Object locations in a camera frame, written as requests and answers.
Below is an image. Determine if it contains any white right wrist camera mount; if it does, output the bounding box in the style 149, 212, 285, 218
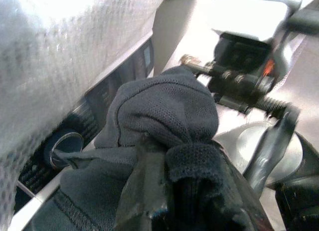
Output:
211, 0, 304, 43

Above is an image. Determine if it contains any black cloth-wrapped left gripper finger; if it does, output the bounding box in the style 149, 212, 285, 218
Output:
151, 143, 273, 231

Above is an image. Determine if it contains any dark grey garment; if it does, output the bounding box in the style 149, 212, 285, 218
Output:
24, 65, 220, 231

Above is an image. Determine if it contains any white textured cover sheet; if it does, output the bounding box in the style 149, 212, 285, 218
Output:
0, 0, 170, 218

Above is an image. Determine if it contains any black round washer door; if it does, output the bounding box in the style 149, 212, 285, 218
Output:
234, 121, 319, 231

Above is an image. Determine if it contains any silver-rimmed black washer dial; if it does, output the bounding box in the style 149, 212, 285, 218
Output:
43, 128, 85, 170

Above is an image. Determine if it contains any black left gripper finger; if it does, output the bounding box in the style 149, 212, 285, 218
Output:
115, 138, 173, 231
243, 108, 301, 192

